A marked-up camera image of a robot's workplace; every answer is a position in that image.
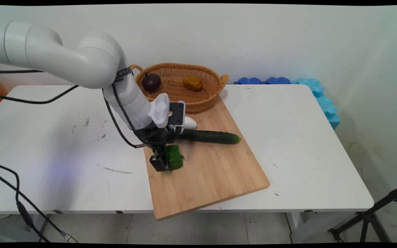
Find woven wicker basket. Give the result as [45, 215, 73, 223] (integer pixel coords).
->
[130, 63, 229, 113]

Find black cable with thick plug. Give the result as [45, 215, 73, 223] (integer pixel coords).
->
[0, 161, 51, 243]

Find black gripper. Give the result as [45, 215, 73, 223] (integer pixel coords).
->
[135, 126, 180, 172]

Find light blue foam mat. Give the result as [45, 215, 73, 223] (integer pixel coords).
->
[290, 78, 341, 130]

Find brown potato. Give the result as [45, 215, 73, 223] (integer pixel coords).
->
[183, 75, 204, 92]

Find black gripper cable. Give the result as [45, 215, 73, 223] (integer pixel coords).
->
[0, 84, 148, 149]

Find wrist camera on white mount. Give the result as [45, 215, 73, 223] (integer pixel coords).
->
[148, 93, 186, 135]

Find grey table leg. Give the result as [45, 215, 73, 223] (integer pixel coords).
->
[0, 214, 48, 244]
[286, 210, 357, 244]

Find green bell pepper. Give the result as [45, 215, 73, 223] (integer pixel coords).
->
[163, 145, 185, 171]

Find black cable with metal connector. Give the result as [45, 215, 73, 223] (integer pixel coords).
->
[0, 168, 79, 244]

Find white radish with leaves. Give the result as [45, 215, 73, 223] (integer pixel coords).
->
[183, 116, 198, 131]

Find dark purple round fruit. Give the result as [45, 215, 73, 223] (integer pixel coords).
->
[142, 72, 162, 93]

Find dark green cucumber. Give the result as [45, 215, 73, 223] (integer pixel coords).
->
[179, 130, 242, 145]

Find black camera cable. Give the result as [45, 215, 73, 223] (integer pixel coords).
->
[0, 70, 138, 132]

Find black tripod stand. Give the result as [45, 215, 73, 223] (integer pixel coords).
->
[328, 183, 397, 243]

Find wooden cutting board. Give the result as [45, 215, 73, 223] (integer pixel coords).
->
[143, 95, 271, 220]

